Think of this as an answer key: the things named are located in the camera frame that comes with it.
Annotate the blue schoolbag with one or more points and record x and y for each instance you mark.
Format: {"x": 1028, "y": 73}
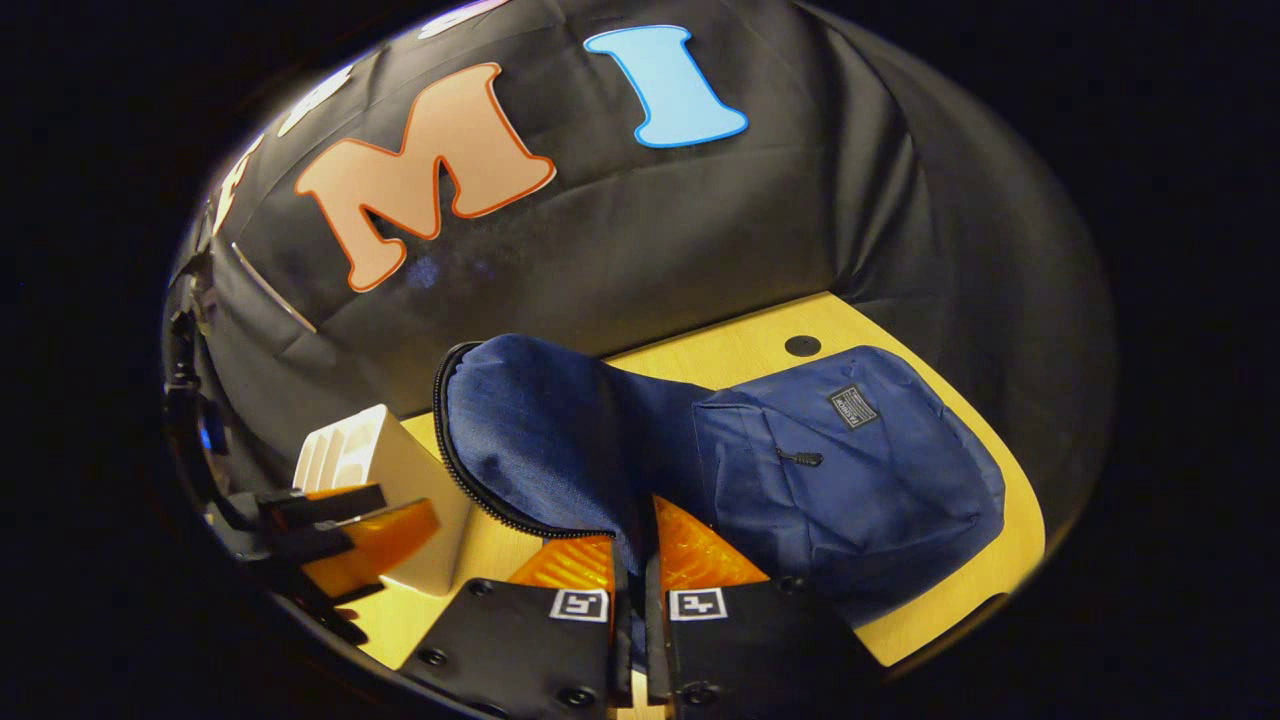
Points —
{"x": 850, "y": 480}

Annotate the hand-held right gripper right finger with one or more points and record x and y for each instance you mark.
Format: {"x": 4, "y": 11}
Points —
{"x": 653, "y": 660}

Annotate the black backdrop cloth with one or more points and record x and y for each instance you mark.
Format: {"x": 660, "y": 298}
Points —
{"x": 700, "y": 220}

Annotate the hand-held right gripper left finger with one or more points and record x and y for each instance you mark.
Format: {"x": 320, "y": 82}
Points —
{"x": 618, "y": 660}

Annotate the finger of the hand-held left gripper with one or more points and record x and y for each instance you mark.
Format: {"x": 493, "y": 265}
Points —
{"x": 310, "y": 545}
{"x": 320, "y": 507}

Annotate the black round table grommet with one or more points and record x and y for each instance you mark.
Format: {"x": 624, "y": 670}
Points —
{"x": 802, "y": 346}

